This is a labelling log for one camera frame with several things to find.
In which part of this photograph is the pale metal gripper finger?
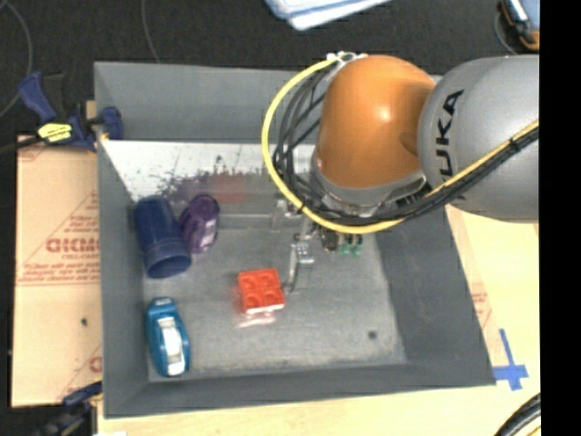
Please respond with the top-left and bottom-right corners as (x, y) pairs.
(271, 199), (301, 232)
(285, 241), (316, 296)

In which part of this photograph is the red toy brick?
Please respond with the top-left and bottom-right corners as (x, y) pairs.
(236, 267), (287, 315)

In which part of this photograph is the grey metal bin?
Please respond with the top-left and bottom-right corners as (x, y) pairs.
(93, 61), (497, 418)

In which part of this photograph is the clear purple cup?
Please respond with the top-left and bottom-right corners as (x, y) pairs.
(178, 193), (222, 254)

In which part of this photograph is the dark blue cup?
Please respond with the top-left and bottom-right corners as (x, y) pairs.
(132, 195), (193, 280)

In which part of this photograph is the blue and white tape dispenser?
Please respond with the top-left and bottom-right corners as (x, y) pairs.
(144, 296), (192, 379)

